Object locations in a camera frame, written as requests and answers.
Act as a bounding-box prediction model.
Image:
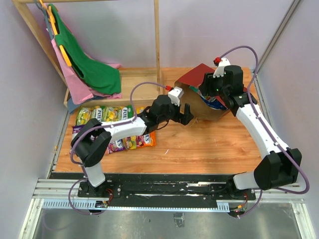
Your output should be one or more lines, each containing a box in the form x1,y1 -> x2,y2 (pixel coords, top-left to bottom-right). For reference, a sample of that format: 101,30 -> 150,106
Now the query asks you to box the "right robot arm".
199,65 -> 302,199

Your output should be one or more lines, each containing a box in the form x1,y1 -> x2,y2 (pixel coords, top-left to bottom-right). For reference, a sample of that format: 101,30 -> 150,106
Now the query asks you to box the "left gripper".
158,98 -> 193,125

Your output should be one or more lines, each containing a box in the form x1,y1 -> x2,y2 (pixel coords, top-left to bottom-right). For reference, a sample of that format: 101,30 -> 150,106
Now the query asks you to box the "yellow hanger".
38,0 -> 72,67

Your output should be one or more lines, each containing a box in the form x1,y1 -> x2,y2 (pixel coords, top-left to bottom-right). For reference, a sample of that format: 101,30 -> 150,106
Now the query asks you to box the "wooden clothes rack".
13,0 -> 164,107

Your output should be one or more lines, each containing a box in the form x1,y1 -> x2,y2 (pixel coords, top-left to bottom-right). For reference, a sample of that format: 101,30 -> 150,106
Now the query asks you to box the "red brown paper bag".
174,63 -> 249,122

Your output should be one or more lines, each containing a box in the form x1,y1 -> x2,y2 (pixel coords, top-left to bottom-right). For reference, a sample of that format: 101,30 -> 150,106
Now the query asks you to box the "aluminium frame post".
253,0 -> 304,75

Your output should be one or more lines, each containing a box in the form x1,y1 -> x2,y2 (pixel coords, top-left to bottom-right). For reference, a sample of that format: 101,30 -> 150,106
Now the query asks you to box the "purple Fox's candy bag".
108,139 -> 126,153

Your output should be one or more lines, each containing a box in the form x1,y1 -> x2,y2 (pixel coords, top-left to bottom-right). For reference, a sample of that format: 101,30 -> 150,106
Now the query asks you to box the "grey hanger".
33,0 -> 58,40

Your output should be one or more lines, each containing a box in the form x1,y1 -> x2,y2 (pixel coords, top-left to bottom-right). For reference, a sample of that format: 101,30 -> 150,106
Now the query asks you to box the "yellow snack pack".
134,107 -> 145,116

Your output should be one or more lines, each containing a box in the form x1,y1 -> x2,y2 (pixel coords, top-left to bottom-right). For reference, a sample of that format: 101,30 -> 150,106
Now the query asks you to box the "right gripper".
198,71 -> 229,98

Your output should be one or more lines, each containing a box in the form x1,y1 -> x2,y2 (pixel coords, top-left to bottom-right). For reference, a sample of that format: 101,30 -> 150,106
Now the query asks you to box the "teal mint Fox's candy bag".
189,86 -> 227,110

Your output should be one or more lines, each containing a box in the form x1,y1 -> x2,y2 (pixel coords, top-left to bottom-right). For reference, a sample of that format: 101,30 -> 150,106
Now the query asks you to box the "pink shirt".
51,39 -> 122,105

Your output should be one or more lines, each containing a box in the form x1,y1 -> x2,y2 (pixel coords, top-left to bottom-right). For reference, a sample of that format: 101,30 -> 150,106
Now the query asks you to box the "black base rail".
77,174 -> 256,210

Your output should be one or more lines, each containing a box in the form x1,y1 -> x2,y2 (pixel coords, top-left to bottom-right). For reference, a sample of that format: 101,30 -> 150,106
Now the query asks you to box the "green shirt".
49,3 -> 122,95

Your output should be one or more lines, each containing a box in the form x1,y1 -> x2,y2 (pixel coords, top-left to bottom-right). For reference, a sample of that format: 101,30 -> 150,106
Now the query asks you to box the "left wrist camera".
167,87 -> 184,106

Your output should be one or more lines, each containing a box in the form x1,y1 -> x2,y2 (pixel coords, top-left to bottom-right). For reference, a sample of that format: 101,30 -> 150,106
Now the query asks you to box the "green Fox's candy bag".
102,105 -> 135,123
75,106 -> 105,125

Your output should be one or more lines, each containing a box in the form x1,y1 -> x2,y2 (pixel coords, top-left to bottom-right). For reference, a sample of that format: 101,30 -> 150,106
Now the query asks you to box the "blue grey cloth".
67,98 -> 85,115

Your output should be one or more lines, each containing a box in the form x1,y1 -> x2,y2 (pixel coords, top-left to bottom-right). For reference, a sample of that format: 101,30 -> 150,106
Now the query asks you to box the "purple snack bag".
71,125 -> 87,140

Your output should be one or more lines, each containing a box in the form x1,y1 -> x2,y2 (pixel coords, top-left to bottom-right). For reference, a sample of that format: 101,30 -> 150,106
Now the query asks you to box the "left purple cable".
68,82 -> 171,216

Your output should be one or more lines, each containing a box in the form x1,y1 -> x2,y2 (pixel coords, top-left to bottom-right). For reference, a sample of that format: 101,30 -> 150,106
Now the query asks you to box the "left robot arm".
71,95 -> 194,197

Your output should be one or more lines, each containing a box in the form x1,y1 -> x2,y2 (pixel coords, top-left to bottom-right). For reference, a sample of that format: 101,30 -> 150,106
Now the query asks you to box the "orange Fox's candy bag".
123,131 -> 157,150

